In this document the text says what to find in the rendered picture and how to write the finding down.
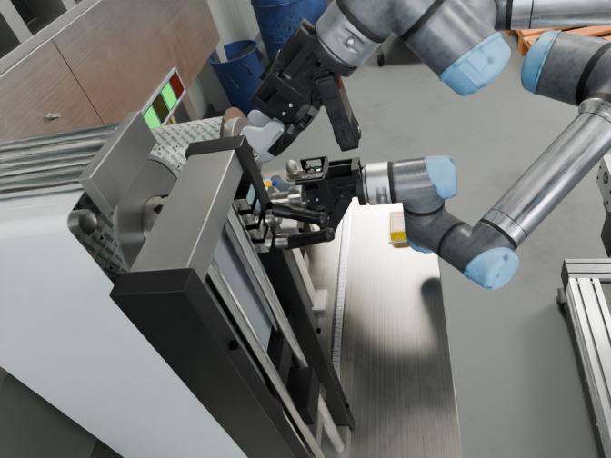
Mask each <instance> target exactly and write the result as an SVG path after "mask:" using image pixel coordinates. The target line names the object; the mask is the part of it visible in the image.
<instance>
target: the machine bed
mask: <svg viewBox="0 0 611 458"><path fill-rule="evenodd" d="M398 211H403V206H402V204H381V205H373V206H371V205H369V204H368V205H363V206H360V205H359V203H358V200H357V197H354V198H353V201H352V205H351V219H350V233H349V246H348V259H347V273H346V299H345V312H344V326H343V340H342V353H341V366H340V380H339V382H340V384H341V386H342V389H343V392H344V394H345V397H346V400H347V403H349V408H350V411H351V413H352V415H353V417H354V420H355V427H354V431H350V432H351V436H350V456H349V458H464V455H463V448H462V441H461V433H460V426H459V419H458V411H457V404H456V390H455V383H454V376H453V368H452V361H451V354H450V347H449V340H448V332H447V325H446V311H445V304H444V296H443V289H442V282H441V274H440V267H439V260H438V255H436V254H435V253H432V254H423V253H420V252H416V251H414V250H413V249H412V248H411V247H410V246H409V244H408V242H401V243H388V219H387V217H388V216H390V215H389V214H390V212H398ZM340 230H341V222H340V224H339V226H338V228H337V230H336V239H335V240H334V241H332V242H330V243H326V242H324V243H320V244H311V245H307V246H302V247H300V248H299V249H300V250H304V249H305V250H306V253H307V256H308V259H309V266H308V274H309V276H310V279H311V282H312V285H313V287H314V289H315V291H318V290H327V292H328V296H327V305H326V313H325V314H314V316H315V318H316V322H317V324H318V327H319V328H321V334H322V336H323V339H324V341H325V344H326V348H327V351H328V353H330V343H331V332H332V322H333V311H334V301H335V290H336V271H337V261H338V250H339V240H340ZM90 458H124V457H123V456H122V455H120V454H119V453H117V452H116V451H114V450H113V449H112V448H110V447H109V446H108V445H106V444H105V443H103V442H102V441H101V440H99V439H97V441H96V444H95V447H94V450H93V451H92V453H91V456H90Z"/></svg>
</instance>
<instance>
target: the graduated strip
mask: <svg viewBox="0 0 611 458"><path fill-rule="evenodd" d="M351 205H352V203H351V204H350V206H349V207H348V209H347V211H346V213H345V215H344V217H343V219H342V220H341V230H340V240H339V250H338V261H337V271H336V290H335V301H334V311H333V322H332V332H331V343H330V353H329V355H330V358H331V360H332V363H333V366H334V367H335V370H336V374H337V377H338V379H339V380H340V366H341V353H342V340H343V326H344V312H345V299H346V273H347V259H348V246H349V233H350V219H351Z"/></svg>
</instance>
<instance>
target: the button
mask: <svg viewBox="0 0 611 458"><path fill-rule="evenodd" d="M389 215H390V236H391V240H400V239H406V234H405V230H404V224H405V223H404V215H403V211H398V212H390V214H389Z"/></svg>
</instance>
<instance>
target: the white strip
mask: <svg viewBox="0 0 611 458"><path fill-rule="evenodd" d="M79 200H80V199H78V201H79ZM78 201H73V202H66V203H59V204H45V205H38V206H30V207H23V208H16V209H8V210H1V211H0V366H1V367H2V368H4V369H5V370H7V371H8V372H9V373H10V374H11V375H13V376H14V377H15V378H17V379H18V380H19V381H21V382H22V383H24V384H25V385H27V386H28V387H29V388H31V389H32V390H33V391H35V392H36V393H38V394H39V395H40V396H42V397H43V398H44V399H46V400H47V401H48V402H49V403H51V404H52V405H53V406H55V407H56V408H57V409H59V410H60V411H61V412H63V413H64V414H66V415H67V416H68V417H70V418H71V419H73V420H74V421H75V422H77V423H78V424H80V425H81V426H82V427H84V428H85V429H86V430H87V431H88V432H90V433H91V434H93V435H94V436H95V437H97V438H98V439H99V440H101V441H102V442H103V443H105V444H106V445H108V446H109V447H110V448H112V449H113V450H114V451H116V452H117V453H119V454H120V455H122V456H123V457H124V458H248V457H247V456H246V455H245V454H244V453H243V451H242V450H241V449H240V448H239V447H238V446H237V444H236V443H235V442H234V441H233V440H232V438H231V437H230V436H229V435H228V434H227V433H226V431H225V430H224V429H223V428H222V427H221V425H220V424H219V423H218V422H217V421H216V420H215V418H214V417H213V416H212V415H211V414H210V412H208V411H207V410H206V408H205V407H204V406H203V405H202V404H201V403H200V402H199V401H198V399H197V398H196V397H195V396H194V395H193V393H192V392H191V391H190V390H189V389H188V388H187V386H186V385H185V384H184V383H183V382H182V380H181V379H180V378H179V377H178V376H177V375H176V373H175V372H174V371H173V370H172V369H171V367H170V366H169V365H168V364H167V363H166V362H165V360H164V359H163V358H162V357H161V356H160V355H159V353H158V352H157V351H156V350H155V349H154V347H153V346H152V345H151V344H150V343H149V342H148V341H147V340H146V339H145V338H144V336H143V335H142V334H141V333H140V332H139V331H138V330H137V328H136V327H135V326H134V325H133V324H132V322H131V321H130V320H129V319H128V318H127V317H126V315H125V314H124V313H123V312H122V311H121V310H120V308H119V307H118V306H117V305H116V304H115V302H114V301H113V300H112V299H111V298H110V297H109V294H110V293H111V291H112V289H113V287H114V284H113V282H112V281H111V280H110V279H109V278H108V276H107V275H106V274H105V273H104V271H103V270H102V269H101V268H100V266H99V265H98V264H97V263H96V262H95V260H94V259H93V258H92V257H91V255H90V254H89V253H88V252H87V251H86V249H85V248H84V247H83V246H82V245H81V244H80V243H79V242H78V240H77V239H76V238H75V235H83V234H92V233H93V232H94V231H95V229H96V218H95V214H94V213H93V212H92V211H91V210H89V209H82V210H74V211H72V210H73V208H74V207H75V205H76V204H77V202H78Z"/></svg>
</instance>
